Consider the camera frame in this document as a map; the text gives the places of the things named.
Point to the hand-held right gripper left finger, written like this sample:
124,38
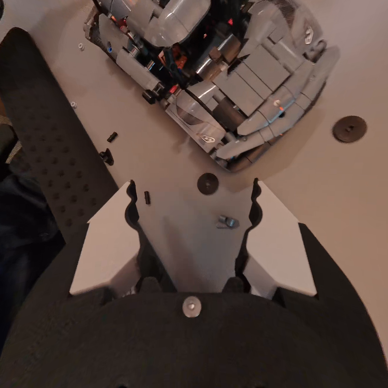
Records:
106,248

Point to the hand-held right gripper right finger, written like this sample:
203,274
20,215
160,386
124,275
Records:
279,254

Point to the grey lego car model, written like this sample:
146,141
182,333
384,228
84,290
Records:
257,69

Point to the grey curved lego piece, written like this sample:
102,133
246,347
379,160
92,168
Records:
227,222

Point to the black lego pin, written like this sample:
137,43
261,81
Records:
147,198
112,137

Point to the black lego connector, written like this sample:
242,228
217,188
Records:
106,157

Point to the person's dark blue clothing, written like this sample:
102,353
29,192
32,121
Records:
18,242

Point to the black round screw washer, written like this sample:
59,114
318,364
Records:
341,133
203,186

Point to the black perforated board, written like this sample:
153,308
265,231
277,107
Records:
45,121

